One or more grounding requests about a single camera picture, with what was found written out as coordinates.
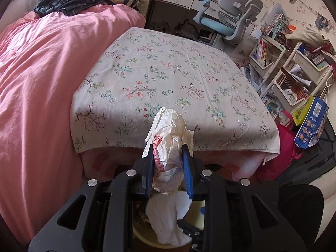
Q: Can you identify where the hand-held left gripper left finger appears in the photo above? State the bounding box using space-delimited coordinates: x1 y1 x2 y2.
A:
29 144 155 252

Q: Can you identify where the yellow flat box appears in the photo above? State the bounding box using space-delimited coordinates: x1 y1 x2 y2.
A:
291 96 314 126

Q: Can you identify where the white plastic bag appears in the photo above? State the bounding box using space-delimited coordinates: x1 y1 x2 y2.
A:
142 107 195 195

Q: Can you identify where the white book rack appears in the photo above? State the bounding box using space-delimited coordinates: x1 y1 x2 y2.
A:
248 35 287 80
272 42 334 107

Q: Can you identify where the floral white tablecloth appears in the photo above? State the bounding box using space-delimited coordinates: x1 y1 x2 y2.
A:
70 27 280 155

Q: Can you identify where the yellow round bin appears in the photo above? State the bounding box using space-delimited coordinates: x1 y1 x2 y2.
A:
133 199 206 250

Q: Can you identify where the black puffer jacket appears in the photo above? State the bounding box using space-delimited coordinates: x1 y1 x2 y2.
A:
34 0 113 17

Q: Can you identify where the white paper bag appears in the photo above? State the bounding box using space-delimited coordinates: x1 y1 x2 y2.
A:
231 35 259 64

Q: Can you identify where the grey and blue desk chair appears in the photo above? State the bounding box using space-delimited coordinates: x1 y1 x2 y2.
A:
193 0 264 52

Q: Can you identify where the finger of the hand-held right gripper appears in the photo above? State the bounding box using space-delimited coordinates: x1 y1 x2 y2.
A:
176 218 204 239

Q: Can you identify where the string of hanging photos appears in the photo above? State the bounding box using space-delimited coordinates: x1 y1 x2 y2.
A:
283 0 336 33

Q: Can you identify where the pink blanket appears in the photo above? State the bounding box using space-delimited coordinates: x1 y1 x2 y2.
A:
0 4 146 240

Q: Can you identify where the white tissue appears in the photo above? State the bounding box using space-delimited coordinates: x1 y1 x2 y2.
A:
145 191 193 245

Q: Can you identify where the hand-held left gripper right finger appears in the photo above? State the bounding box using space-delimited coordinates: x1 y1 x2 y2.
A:
181 143 306 252

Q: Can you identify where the blue printed paper bag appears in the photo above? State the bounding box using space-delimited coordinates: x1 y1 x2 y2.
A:
294 96 329 148

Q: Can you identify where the striped beige cloth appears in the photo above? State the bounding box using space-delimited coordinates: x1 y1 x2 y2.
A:
105 0 141 11

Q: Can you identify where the pink shopping bag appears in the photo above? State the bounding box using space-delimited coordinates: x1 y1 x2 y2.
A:
256 110 304 181

